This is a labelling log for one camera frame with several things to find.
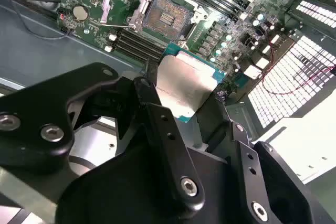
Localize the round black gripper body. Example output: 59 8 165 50
55 142 249 224

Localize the thin metal locking lever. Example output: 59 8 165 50
178 36 191 49

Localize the metal socket cover frame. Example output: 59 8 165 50
99 0 160 33

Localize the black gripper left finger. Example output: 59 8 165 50
0 62 206 212

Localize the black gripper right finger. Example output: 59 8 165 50
196 91 314 224

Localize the silver-topped CPU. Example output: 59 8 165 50
155 41 227 124

